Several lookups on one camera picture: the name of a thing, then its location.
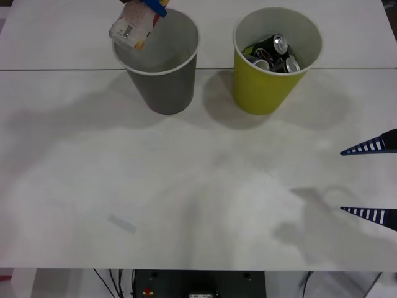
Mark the black can with green print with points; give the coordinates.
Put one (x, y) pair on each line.
(250, 49)

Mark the dark robot base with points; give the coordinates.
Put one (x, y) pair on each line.
(201, 284)

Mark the black can with silver top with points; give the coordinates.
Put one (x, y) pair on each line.
(292, 64)
(273, 42)
(260, 63)

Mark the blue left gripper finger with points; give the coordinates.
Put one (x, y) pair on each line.
(155, 7)

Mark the grey plastic waste bin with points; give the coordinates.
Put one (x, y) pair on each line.
(164, 87)

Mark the yellow-green plastic waste bin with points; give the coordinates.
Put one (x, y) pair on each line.
(260, 90)

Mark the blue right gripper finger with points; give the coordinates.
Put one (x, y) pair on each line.
(372, 214)
(372, 145)

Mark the clear bottle with red cap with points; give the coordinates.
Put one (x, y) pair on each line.
(133, 25)

